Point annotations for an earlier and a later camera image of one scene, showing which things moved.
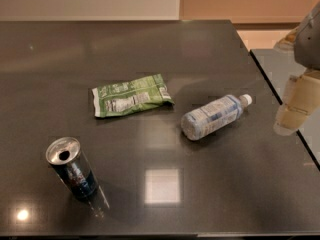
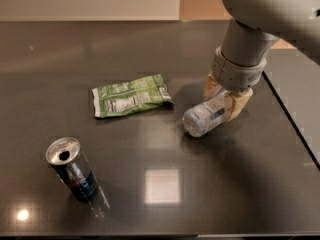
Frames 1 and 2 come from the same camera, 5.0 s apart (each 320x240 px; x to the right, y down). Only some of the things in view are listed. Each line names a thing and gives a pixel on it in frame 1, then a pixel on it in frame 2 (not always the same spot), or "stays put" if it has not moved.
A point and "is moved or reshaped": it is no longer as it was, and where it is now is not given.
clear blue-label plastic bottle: (213, 116) is moved or reshaped
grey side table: (280, 65) stays put
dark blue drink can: (64, 155) stays put
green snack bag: (131, 95) stays put
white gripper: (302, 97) -> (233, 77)
